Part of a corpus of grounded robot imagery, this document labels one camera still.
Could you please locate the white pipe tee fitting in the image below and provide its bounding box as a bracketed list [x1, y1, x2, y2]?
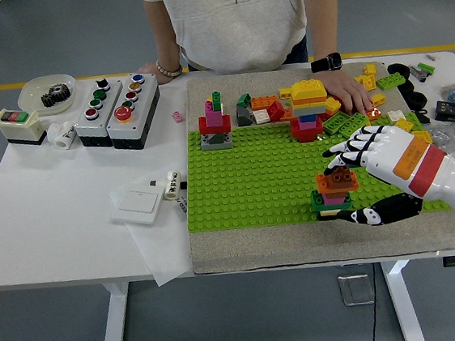
[45, 120, 79, 151]

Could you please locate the lime green long brick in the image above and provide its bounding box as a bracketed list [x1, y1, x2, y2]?
[338, 111, 373, 140]
[321, 110, 353, 136]

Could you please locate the grey base toy brick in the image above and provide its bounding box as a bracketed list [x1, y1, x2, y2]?
[200, 131, 234, 153]

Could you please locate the emergency stop control box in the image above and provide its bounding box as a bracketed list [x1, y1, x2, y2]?
[100, 71, 167, 155]

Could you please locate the black wristwatch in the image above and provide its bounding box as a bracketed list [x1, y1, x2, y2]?
[309, 51, 344, 74]

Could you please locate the white table leg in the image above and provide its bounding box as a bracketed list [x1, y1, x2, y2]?
[89, 280, 135, 341]
[381, 258, 427, 341]

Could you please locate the grey-brown mat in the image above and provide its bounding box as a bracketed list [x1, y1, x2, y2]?
[172, 50, 455, 279]

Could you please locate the beige switch box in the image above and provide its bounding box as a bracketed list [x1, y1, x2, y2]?
[0, 105, 49, 151]

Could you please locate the black metal gear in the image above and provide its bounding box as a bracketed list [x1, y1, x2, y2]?
[39, 83, 73, 109]

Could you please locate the black floor cable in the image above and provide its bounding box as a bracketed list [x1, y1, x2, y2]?
[363, 262, 385, 341]

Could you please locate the white plastic bowl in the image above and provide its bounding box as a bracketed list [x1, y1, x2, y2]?
[15, 73, 79, 119]

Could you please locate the brown toy brick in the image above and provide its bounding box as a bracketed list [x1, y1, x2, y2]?
[324, 164, 357, 190]

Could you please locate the person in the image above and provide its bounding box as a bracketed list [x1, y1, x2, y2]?
[130, 0, 376, 139]

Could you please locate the white paper sheet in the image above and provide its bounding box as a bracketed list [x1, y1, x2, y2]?
[107, 174, 196, 292]

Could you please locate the white wall switch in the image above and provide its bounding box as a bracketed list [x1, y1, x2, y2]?
[107, 179, 169, 231]

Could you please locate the green wide toy brick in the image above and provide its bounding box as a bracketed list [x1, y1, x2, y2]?
[309, 187, 355, 214]

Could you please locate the black digital meter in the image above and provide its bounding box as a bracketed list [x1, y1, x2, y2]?
[433, 100, 455, 125]

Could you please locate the grey sloped brick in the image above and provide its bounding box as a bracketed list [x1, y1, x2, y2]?
[235, 105, 254, 128]

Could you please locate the green studded baseplate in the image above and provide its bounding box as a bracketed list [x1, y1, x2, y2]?
[177, 104, 455, 237]

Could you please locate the metal floor plate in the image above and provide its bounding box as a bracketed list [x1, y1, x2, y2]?
[337, 272, 376, 309]

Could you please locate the yellow domed toy brick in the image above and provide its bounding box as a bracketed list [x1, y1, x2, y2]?
[289, 77, 328, 102]

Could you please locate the person's left hand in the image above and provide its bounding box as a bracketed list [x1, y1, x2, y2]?
[320, 64, 376, 119]

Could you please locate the lime green toy brick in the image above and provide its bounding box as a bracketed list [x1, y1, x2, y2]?
[376, 71, 408, 92]

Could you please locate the black flat part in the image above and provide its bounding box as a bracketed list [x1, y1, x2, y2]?
[410, 107, 431, 126]

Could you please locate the small lime green brick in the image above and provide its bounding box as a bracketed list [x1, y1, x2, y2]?
[416, 60, 437, 76]

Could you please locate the three-button control box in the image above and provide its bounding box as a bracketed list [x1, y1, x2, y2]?
[70, 76, 129, 151]

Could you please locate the grey long toy brick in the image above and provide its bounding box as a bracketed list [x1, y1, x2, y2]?
[291, 103, 326, 118]

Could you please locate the tall pink toy brick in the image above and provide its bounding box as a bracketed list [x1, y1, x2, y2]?
[202, 100, 224, 128]

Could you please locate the person's right hand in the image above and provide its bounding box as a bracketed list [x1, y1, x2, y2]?
[137, 62, 161, 78]

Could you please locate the yellow flat square brick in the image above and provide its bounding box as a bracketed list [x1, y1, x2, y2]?
[412, 129, 434, 146]

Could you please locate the red large toy brick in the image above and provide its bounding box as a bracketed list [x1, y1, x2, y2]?
[289, 115, 326, 144]

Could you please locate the orange long toy brick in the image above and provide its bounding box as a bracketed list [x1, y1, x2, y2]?
[249, 94, 280, 111]
[315, 169, 359, 195]

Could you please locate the red wide toy brick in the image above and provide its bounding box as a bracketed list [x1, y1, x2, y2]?
[198, 113, 233, 137]

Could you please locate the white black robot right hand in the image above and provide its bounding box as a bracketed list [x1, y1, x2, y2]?
[319, 116, 455, 233]

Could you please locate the orange curved toy brick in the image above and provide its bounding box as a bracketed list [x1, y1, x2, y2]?
[291, 94, 330, 109]

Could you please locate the labelled white pipe fitting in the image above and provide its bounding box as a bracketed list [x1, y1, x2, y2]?
[148, 169, 185, 204]

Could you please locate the white printed tile brick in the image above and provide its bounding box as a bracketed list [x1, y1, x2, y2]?
[251, 109, 271, 126]

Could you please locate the beaded bracelet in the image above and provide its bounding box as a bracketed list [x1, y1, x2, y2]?
[154, 57, 184, 80]

